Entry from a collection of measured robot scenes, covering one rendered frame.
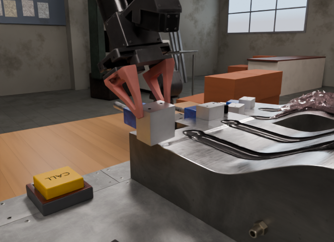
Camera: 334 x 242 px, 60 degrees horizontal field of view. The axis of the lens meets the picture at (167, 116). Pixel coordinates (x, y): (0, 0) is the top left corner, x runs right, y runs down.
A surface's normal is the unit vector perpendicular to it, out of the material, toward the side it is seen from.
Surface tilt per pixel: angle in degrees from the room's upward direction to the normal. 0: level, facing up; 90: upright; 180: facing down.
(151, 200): 0
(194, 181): 90
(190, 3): 90
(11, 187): 0
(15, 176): 0
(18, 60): 90
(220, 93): 90
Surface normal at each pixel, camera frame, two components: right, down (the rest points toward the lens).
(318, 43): -0.78, 0.16
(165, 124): 0.67, 0.27
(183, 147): 0.03, -0.96
